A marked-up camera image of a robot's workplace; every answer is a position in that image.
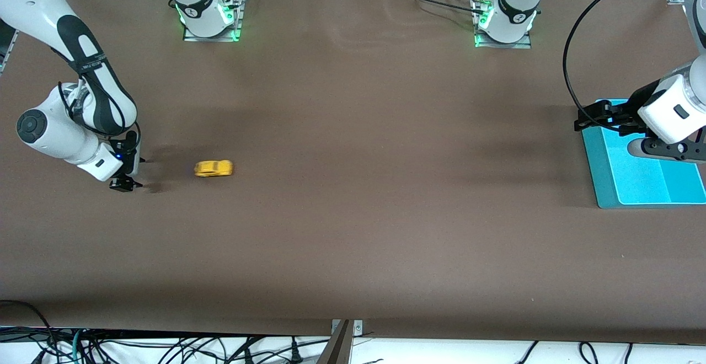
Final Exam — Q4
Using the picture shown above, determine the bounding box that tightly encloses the black plug floor cable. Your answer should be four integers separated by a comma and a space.
240, 335, 263, 364
279, 336, 305, 364

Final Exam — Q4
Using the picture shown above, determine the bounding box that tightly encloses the dark angled support beam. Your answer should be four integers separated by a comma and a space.
317, 320, 354, 364

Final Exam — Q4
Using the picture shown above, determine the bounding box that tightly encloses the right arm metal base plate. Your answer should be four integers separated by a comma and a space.
183, 0, 244, 42

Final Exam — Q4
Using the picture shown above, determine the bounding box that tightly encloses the teal plastic storage bin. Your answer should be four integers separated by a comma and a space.
582, 99, 706, 209

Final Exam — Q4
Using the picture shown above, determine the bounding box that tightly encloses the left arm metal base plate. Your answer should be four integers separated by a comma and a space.
473, 0, 533, 49

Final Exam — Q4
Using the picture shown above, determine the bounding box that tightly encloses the silver table edge bracket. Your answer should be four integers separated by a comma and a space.
331, 319, 363, 336

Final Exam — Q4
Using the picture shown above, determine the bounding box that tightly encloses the yellow toy beetle car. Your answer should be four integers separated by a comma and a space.
194, 159, 234, 178

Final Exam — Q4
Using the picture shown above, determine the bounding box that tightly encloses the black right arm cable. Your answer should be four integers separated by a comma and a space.
55, 74, 142, 162

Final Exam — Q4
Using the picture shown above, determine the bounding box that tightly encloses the black looped floor cable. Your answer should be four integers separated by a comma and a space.
0, 299, 58, 364

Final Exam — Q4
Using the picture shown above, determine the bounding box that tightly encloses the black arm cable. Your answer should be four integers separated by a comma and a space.
562, 0, 678, 125
55, 74, 142, 162

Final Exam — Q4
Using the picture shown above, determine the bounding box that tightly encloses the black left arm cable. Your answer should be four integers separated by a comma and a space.
562, 0, 678, 125

